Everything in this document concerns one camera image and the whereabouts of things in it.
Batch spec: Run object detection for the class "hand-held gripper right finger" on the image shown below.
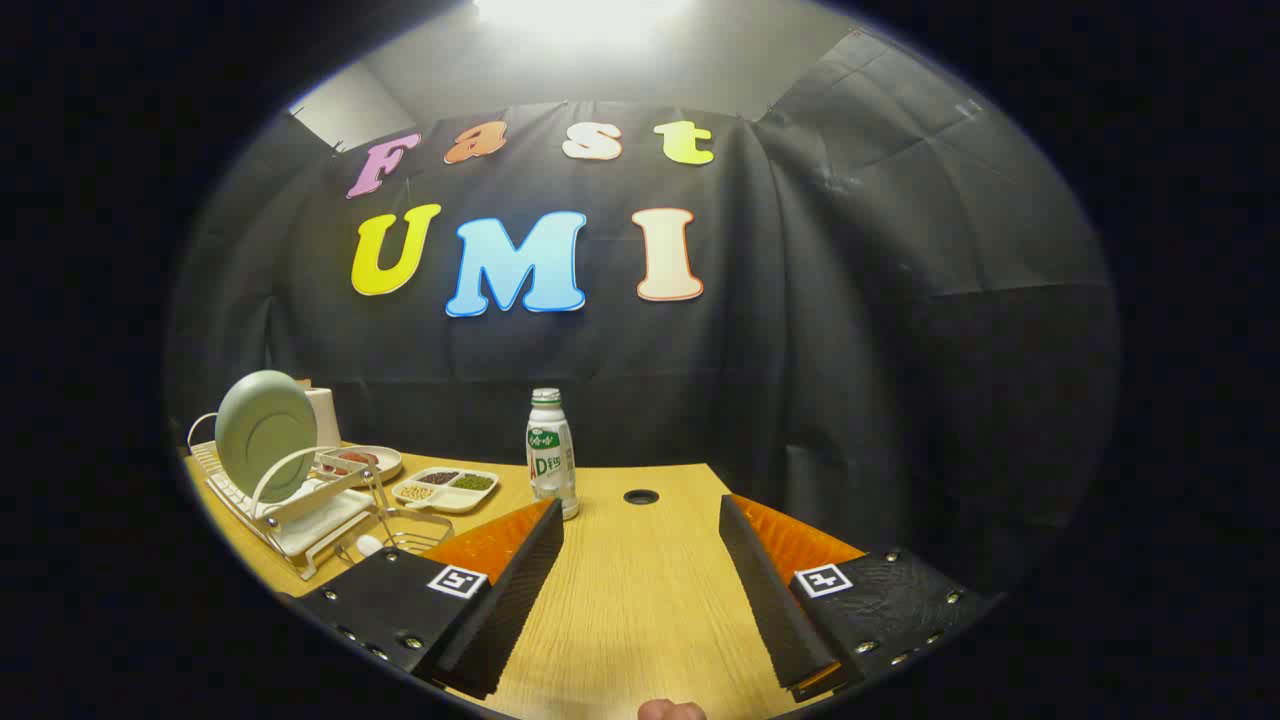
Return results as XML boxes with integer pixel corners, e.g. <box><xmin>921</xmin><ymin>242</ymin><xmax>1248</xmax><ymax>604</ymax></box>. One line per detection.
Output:
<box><xmin>718</xmin><ymin>492</ymin><xmax>1001</xmax><ymax>703</ymax></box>

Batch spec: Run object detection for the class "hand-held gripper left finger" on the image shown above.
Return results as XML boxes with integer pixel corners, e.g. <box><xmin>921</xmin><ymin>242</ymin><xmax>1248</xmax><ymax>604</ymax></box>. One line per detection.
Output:
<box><xmin>283</xmin><ymin>497</ymin><xmax>566</xmax><ymax>701</ymax></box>

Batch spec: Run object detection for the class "white wire dish rack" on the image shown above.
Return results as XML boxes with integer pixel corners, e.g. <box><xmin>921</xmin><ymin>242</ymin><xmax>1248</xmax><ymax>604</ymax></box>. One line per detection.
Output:
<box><xmin>186</xmin><ymin>412</ymin><xmax>401</xmax><ymax>581</ymax></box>

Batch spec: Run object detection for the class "pale green plate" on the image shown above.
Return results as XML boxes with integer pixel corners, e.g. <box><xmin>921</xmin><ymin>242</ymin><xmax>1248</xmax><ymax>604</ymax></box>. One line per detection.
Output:
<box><xmin>215</xmin><ymin>370</ymin><xmax>319</xmax><ymax>504</ymax></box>

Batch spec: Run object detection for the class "white oval plate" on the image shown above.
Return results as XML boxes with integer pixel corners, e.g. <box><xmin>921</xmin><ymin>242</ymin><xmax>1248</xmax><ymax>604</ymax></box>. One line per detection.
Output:
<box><xmin>315</xmin><ymin>445</ymin><xmax>404</xmax><ymax>488</ymax></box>

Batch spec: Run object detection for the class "white divided tray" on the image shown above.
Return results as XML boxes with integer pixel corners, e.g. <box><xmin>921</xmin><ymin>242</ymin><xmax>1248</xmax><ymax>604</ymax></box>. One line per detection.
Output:
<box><xmin>392</xmin><ymin>466</ymin><xmax>500</xmax><ymax>515</ymax></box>

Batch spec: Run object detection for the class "white drink bottle green label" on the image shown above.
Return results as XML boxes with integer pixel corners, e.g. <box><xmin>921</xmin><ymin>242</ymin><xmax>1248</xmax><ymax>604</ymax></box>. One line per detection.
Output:
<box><xmin>526</xmin><ymin>388</ymin><xmax>580</xmax><ymax>520</ymax></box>

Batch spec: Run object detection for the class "white toaster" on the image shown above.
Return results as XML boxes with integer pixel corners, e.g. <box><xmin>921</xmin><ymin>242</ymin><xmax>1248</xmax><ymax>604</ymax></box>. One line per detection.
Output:
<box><xmin>300</xmin><ymin>385</ymin><xmax>343</xmax><ymax>448</ymax></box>

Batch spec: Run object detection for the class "black backdrop cloth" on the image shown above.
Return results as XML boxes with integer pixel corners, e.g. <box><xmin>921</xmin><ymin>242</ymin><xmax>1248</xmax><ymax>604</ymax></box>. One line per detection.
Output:
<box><xmin>165</xmin><ymin>25</ymin><xmax>1121</xmax><ymax>601</ymax></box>

